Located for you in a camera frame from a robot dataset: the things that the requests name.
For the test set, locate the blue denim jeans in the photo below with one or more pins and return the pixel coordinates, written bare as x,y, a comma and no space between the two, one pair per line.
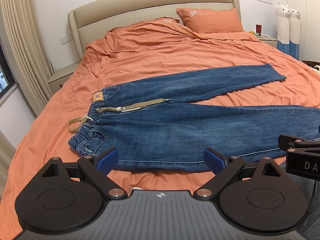
173,135

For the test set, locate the orange duvet cover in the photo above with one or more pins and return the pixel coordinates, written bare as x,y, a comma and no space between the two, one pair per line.
139,51

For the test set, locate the beige curtain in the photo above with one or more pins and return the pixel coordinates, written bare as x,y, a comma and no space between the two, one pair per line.
24,50

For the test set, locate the orange pillow left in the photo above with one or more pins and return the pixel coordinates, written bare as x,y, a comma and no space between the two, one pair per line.
169,19

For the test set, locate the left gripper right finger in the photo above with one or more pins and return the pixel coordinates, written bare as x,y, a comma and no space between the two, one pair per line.
258,197

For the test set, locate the dark red cup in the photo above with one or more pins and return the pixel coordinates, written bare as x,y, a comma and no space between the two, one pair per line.
258,28

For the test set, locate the white alpaca plush right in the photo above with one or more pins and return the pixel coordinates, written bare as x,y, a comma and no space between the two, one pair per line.
294,33

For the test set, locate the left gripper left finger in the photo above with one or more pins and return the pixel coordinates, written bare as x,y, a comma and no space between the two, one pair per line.
63,197

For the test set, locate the orange pillow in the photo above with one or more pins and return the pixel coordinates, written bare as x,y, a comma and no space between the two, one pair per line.
211,21
169,19

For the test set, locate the beige left nightstand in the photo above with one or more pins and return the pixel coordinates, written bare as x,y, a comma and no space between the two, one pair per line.
56,81

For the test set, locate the white alpaca plush left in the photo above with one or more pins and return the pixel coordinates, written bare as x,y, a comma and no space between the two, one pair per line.
283,14

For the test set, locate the beige right nightstand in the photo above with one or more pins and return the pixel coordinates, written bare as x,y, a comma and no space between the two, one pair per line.
268,40

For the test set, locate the beige nightstand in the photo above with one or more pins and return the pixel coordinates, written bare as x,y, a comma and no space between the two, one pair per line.
268,40
56,81

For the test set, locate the olive green belt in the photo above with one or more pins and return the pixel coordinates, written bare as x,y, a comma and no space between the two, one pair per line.
75,124

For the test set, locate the dark framed window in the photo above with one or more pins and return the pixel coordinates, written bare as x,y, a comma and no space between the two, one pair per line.
7,80

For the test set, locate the orange pillow right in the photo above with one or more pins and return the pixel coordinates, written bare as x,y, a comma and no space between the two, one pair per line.
211,21

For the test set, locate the white alpaca plush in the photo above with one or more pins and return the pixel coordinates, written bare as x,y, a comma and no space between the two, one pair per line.
294,33
283,14

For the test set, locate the beige upholstered headboard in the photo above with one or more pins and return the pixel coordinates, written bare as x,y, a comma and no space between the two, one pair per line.
93,20

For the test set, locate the white wall socket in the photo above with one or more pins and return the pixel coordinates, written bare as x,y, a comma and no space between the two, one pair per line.
64,39

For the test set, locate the white wardrobe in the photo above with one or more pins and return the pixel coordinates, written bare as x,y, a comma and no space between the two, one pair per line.
309,28

